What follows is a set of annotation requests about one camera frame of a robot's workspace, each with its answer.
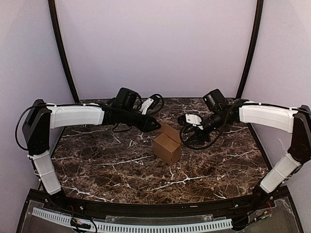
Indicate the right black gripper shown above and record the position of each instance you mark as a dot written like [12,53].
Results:
[198,135]

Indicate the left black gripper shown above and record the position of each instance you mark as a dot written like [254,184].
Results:
[145,126]

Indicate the brown cardboard box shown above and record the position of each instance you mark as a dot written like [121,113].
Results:
[167,145]

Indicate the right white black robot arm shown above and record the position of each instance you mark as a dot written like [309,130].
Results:
[293,123]

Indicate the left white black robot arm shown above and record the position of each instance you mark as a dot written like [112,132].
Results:
[127,108]

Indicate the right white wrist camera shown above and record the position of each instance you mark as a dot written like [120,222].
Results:
[194,120]

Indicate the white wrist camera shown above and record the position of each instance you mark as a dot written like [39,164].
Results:
[146,105]
[194,120]

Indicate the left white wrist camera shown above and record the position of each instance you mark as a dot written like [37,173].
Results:
[146,105]

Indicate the black front rail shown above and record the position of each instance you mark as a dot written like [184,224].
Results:
[234,207]

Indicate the white slotted cable duct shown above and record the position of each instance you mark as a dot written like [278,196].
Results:
[116,224]

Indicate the right black frame post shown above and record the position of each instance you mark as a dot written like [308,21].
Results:
[251,49]

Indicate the black frame post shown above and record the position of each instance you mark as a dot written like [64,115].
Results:
[251,49]
[61,50]

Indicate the left black frame post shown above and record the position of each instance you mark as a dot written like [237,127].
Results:
[61,50]

